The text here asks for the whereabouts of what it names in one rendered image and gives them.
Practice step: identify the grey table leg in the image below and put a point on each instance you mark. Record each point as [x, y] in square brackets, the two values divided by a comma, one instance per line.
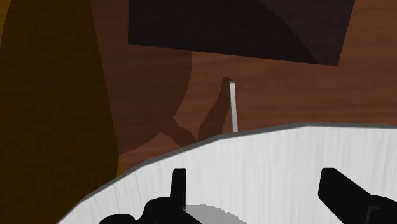
[233, 107]

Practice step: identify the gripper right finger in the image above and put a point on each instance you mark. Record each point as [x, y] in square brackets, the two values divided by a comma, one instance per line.
[350, 195]

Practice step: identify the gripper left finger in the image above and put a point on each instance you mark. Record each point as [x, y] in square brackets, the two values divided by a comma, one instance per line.
[176, 204]

